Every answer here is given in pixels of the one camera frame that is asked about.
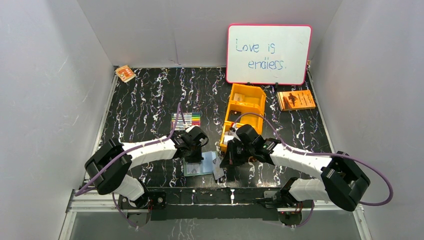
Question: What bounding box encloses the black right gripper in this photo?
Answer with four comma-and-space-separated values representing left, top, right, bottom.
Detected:
220, 139, 254, 168

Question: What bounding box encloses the orange plastic bin tray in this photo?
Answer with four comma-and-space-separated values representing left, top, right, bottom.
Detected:
219, 84, 266, 153

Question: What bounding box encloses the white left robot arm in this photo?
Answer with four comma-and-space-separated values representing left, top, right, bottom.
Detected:
76, 126, 209, 208

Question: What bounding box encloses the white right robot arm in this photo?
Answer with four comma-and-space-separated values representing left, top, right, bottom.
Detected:
220, 124, 371, 212

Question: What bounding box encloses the white silver card stack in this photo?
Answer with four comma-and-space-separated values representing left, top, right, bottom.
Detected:
222, 131, 234, 146

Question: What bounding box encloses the black VIP card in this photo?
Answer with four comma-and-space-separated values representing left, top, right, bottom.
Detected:
228, 110, 242, 122

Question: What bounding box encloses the gold VIP card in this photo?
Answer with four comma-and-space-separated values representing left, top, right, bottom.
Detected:
232, 93, 245, 102

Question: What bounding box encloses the small orange card pack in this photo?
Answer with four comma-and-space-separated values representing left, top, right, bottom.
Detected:
115, 65, 136, 83

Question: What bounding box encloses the coloured marker pen set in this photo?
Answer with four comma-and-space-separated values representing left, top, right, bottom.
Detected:
175, 112, 202, 131

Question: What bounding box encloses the orange booklet with black figure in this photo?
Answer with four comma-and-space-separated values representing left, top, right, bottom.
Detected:
277, 89, 317, 111

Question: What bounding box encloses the pink framed whiteboard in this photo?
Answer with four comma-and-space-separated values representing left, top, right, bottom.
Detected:
225, 24, 313, 85

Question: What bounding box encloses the black mounting base rail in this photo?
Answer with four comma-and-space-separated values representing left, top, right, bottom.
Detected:
118, 187, 312, 224

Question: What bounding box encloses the aluminium frame rail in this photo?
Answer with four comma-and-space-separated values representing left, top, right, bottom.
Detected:
59, 192, 372, 240

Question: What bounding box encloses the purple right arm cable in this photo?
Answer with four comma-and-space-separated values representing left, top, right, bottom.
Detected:
231, 112, 394, 229

